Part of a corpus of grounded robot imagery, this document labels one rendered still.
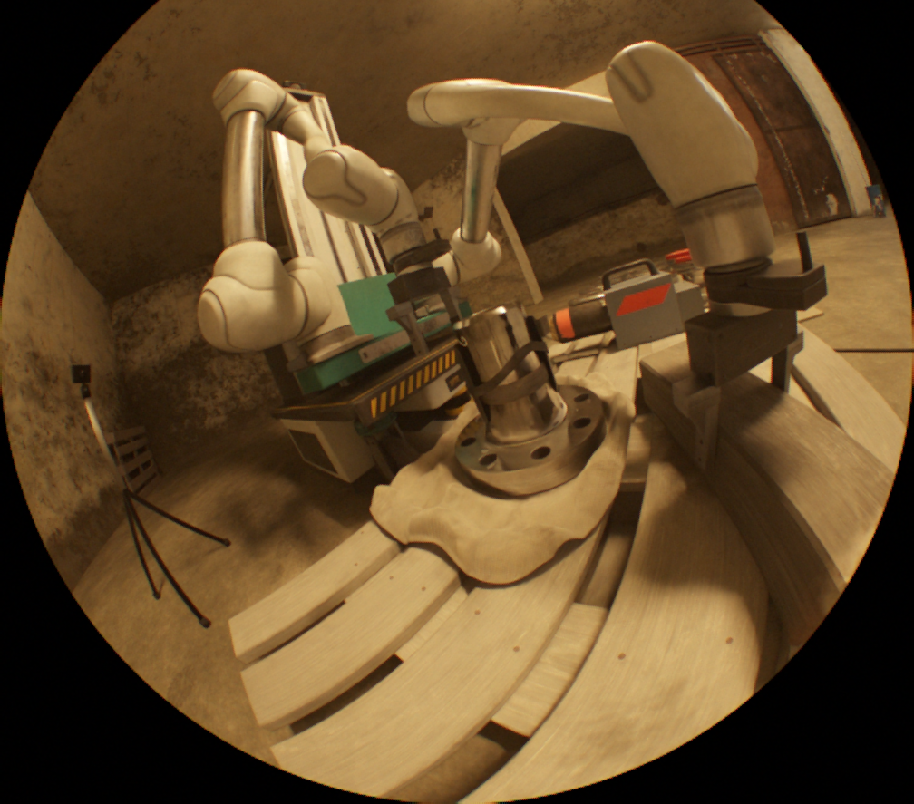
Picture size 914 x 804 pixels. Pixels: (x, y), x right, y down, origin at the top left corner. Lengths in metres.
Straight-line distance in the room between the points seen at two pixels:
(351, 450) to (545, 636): 0.66
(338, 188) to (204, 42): 2.46
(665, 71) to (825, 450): 0.31
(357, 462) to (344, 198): 0.65
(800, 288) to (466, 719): 0.37
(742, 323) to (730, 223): 0.08
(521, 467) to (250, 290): 0.52
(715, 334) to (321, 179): 0.46
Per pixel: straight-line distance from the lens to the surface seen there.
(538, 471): 0.36
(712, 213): 0.24
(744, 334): 0.26
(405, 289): 0.49
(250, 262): 0.56
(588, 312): 0.80
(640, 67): 0.27
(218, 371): 5.07
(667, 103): 0.25
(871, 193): 5.24
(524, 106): 0.46
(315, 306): 0.64
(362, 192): 0.42
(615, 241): 9.38
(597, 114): 0.45
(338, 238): 1.10
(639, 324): 0.79
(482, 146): 0.78
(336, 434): 0.77
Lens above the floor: 0.41
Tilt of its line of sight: 8 degrees down
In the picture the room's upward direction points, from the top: 22 degrees counter-clockwise
